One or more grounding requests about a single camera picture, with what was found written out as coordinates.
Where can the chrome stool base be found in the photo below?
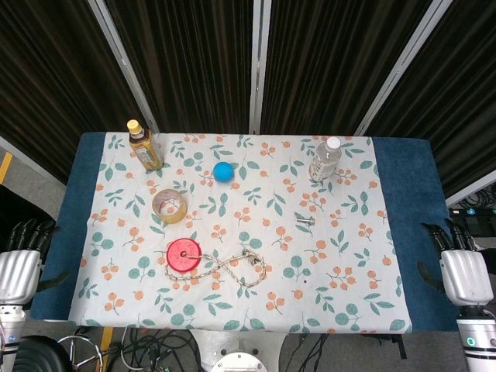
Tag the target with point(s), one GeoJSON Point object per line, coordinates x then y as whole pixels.
{"type": "Point", "coordinates": [83, 354]}

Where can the small metal bolt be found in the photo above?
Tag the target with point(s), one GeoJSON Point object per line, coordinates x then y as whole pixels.
{"type": "Point", "coordinates": [306, 221]}

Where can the floral white tablecloth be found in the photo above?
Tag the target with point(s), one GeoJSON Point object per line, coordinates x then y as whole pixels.
{"type": "Point", "coordinates": [252, 302]}

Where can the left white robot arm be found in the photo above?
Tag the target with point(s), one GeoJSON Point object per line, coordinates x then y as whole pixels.
{"type": "Point", "coordinates": [11, 325]}

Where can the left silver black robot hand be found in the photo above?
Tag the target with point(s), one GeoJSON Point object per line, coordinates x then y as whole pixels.
{"type": "Point", "coordinates": [17, 271]}

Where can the yellow tea bottle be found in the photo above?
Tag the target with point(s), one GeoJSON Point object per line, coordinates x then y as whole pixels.
{"type": "Point", "coordinates": [145, 149]}

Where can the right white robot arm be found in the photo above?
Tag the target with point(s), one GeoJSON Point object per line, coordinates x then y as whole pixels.
{"type": "Point", "coordinates": [478, 341]}

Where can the blue table cover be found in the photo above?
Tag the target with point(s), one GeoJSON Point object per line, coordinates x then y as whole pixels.
{"type": "Point", "coordinates": [410, 217]}

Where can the clear water bottle white cap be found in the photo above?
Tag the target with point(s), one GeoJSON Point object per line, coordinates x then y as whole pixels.
{"type": "Point", "coordinates": [325, 160]}

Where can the black power strip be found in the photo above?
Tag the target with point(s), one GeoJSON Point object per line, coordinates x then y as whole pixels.
{"type": "Point", "coordinates": [474, 219]}

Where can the blue ball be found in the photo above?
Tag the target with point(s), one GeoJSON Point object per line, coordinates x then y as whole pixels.
{"type": "Point", "coordinates": [223, 172]}

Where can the dark folding screen panel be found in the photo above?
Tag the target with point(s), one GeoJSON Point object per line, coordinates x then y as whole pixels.
{"type": "Point", "coordinates": [329, 62]}
{"type": "Point", "coordinates": [50, 85]}
{"type": "Point", "coordinates": [457, 97]}
{"type": "Point", "coordinates": [190, 62]}

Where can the red plastic disc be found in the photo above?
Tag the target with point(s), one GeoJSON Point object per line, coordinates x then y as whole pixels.
{"type": "Point", "coordinates": [184, 255]}

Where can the black stool seat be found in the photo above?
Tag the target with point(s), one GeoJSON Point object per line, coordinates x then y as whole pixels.
{"type": "Point", "coordinates": [38, 354]}

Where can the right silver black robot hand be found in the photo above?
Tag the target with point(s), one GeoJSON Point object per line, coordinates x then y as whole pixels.
{"type": "Point", "coordinates": [465, 275]}

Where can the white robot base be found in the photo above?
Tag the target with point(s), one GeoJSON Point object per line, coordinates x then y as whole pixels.
{"type": "Point", "coordinates": [240, 352]}

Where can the clear packing tape roll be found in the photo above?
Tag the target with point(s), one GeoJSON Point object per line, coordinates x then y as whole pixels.
{"type": "Point", "coordinates": [169, 217]}

